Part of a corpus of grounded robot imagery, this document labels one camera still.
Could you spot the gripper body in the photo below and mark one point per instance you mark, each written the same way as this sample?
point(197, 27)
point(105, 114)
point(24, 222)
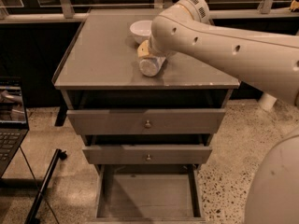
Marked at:
point(151, 50)

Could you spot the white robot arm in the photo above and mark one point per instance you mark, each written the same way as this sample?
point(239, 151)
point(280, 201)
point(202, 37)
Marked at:
point(265, 61)

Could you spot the grey middle drawer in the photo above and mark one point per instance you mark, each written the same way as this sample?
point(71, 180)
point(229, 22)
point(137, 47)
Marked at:
point(147, 154)

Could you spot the black laptop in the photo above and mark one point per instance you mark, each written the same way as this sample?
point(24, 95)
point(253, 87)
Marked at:
point(13, 120)

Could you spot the grey drawer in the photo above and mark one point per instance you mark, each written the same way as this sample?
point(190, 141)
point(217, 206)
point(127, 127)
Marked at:
point(148, 194)
point(147, 154)
point(145, 121)

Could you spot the grey top drawer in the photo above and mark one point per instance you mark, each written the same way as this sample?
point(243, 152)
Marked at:
point(145, 121)

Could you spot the grey bottom drawer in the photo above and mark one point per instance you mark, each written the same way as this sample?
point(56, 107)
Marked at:
point(148, 194)

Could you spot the grey drawer cabinet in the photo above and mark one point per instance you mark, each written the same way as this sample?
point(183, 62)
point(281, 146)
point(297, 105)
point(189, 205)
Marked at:
point(101, 71)

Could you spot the white pillar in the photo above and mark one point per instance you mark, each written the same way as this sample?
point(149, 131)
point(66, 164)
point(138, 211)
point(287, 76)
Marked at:
point(267, 101)

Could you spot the black stand bar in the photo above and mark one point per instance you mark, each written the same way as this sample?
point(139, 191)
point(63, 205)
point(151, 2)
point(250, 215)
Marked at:
point(42, 187)

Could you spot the white ceramic bowl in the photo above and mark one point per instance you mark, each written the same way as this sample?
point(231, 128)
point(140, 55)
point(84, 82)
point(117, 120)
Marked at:
point(141, 31)

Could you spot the clear plastic water bottle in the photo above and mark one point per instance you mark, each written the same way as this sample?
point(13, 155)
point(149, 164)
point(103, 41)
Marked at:
point(150, 67)

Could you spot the metal railing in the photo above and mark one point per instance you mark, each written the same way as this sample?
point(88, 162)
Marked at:
point(65, 3)

